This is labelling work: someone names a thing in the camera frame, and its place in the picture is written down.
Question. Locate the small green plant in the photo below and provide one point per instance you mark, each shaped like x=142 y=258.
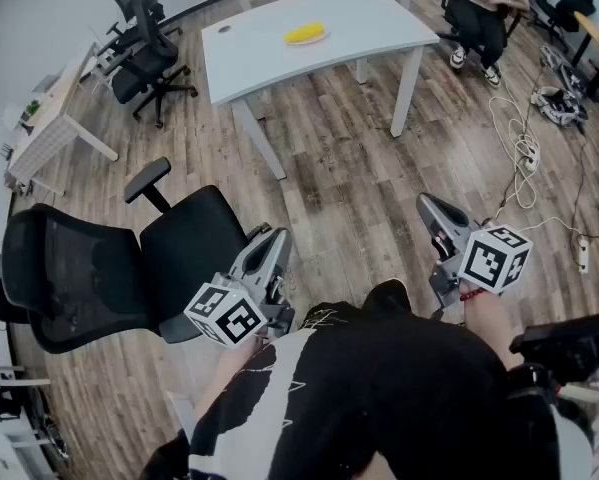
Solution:
x=32 y=109

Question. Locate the white power strip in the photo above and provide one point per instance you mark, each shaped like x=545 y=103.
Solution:
x=530 y=160
x=584 y=255

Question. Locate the person's right forearm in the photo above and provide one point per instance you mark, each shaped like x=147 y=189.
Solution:
x=489 y=323

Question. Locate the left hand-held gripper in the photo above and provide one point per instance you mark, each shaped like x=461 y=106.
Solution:
x=229 y=318

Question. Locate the black boxy device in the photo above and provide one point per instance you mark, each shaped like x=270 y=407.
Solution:
x=564 y=338

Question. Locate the white flat board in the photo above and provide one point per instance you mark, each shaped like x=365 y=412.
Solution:
x=181 y=413

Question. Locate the person's black white shirt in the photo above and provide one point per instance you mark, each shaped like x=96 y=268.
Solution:
x=379 y=393

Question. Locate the light wooden desk white frame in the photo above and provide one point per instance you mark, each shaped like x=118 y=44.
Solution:
x=44 y=138

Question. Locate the yellow corn cob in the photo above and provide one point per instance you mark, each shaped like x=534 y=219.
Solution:
x=304 y=33

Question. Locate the white table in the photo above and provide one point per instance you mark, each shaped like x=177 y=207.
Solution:
x=289 y=68

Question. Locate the person's left forearm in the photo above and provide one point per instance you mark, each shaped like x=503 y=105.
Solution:
x=221 y=373

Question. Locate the round wooden table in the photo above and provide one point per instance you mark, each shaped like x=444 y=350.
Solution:
x=596 y=30

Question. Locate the spare grey gripper device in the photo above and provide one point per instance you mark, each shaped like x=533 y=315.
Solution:
x=559 y=105
x=569 y=75

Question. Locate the white metal rack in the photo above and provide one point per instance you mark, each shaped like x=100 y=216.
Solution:
x=24 y=382

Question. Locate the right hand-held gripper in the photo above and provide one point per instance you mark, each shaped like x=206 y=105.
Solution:
x=494 y=263

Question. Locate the white plate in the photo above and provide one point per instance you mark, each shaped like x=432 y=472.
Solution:
x=324 y=37

